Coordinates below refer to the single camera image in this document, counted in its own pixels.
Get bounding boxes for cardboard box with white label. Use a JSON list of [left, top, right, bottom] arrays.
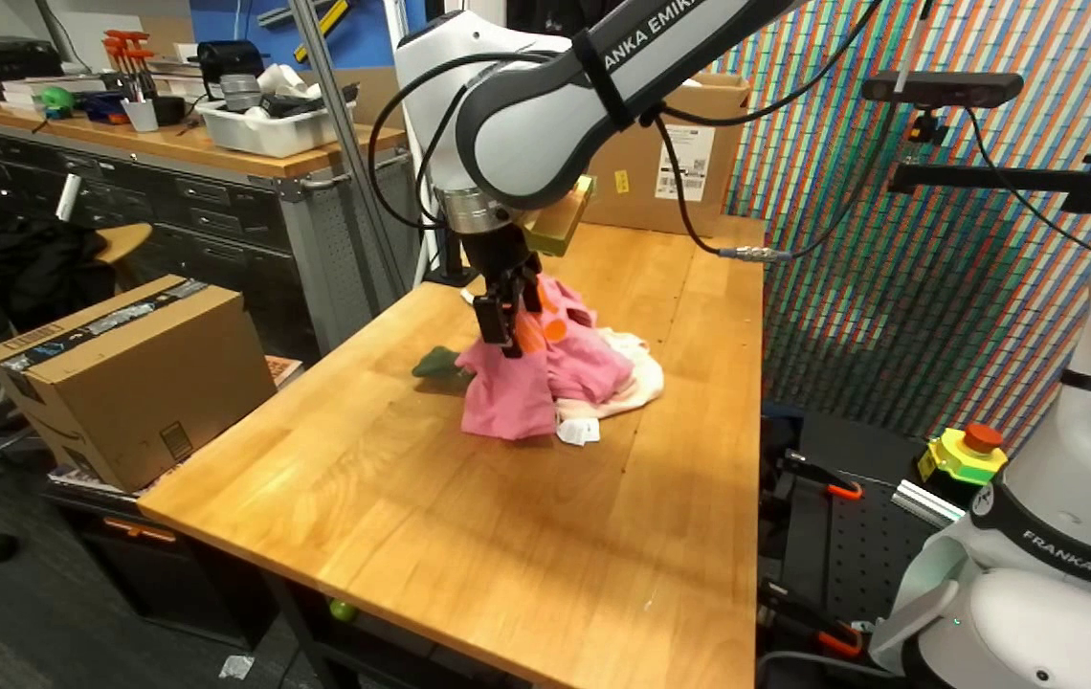
[[577, 74, 756, 243]]

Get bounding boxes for black stereo camera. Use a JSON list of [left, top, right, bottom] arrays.
[[861, 69, 1027, 110]]

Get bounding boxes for slanted silver metal pole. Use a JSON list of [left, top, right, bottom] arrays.
[[288, 0, 409, 318]]

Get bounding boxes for red plush radish green leaves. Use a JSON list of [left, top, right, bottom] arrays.
[[409, 341, 479, 394]]

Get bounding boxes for wooden workbench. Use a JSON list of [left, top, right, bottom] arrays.
[[0, 88, 413, 355]]

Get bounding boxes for black cloth bundle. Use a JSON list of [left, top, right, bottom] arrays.
[[0, 216, 114, 334]]

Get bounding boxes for wooden wrist camera mount block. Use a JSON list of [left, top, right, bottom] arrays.
[[525, 172, 599, 257]]

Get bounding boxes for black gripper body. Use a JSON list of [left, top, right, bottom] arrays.
[[459, 225, 544, 315]]

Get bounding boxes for small black device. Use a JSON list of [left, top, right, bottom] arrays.
[[197, 36, 267, 94]]

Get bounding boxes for peach t-shirt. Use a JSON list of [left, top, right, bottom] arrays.
[[553, 325, 671, 453]]

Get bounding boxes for pink t-shirt with orange print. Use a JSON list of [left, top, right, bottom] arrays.
[[459, 272, 637, 448]]

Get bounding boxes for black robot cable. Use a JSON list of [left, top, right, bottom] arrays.
[[366, 0, 891, 265]]

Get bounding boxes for small orange object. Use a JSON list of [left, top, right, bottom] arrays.
[[100, 28, 159, 77]]

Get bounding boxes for cardboard box with black tape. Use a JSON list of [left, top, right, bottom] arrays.
[[0, 272, 280, 495]]

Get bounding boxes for black cart with orange clamps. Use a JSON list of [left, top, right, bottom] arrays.
[[760, 405, 959, 675]]

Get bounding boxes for small green object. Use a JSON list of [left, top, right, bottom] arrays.
[[35, 80, 76, 121]]

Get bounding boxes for yellow emergency stop button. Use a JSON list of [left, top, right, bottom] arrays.
[[918, 416, 1013, 490]]

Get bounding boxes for white plastic bin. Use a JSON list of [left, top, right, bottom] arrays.
[[197, 94, 343, 162]]

